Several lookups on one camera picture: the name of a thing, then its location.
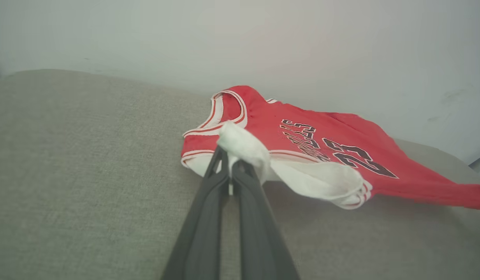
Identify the red basketball jersey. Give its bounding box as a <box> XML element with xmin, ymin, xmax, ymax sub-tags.
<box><xmin>181</xmin><ymin>85</ymin><xmax>480</xmax><ymax>212</ymax></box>

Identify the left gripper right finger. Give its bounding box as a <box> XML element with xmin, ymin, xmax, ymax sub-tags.
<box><xmin>232</xmin><ymin>159</ymin><xmax>301</xmax><ymax>280</ymax></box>

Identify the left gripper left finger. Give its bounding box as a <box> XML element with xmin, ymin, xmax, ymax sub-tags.
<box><xmin>161</xmin><ymin>147</ymin><xmax>229</xmax><ymax>280</ymax></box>

